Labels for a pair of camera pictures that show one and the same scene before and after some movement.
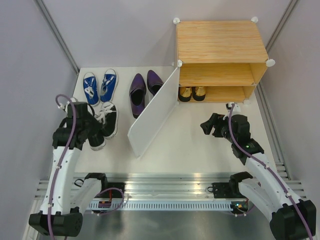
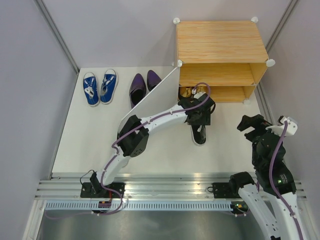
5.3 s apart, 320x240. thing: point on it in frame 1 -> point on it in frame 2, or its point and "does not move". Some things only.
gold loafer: x=184 y=93 does not move
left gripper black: x=97 y=125 -> x=205 y=121
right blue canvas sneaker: x=109 y=86 does not move
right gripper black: x=216 y=119 -> x=257 y=121
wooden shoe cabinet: x=220 y=61 does not move
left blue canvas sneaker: x=91 y=88 does not move
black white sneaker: x=96 y=137 -> x=199 y=134
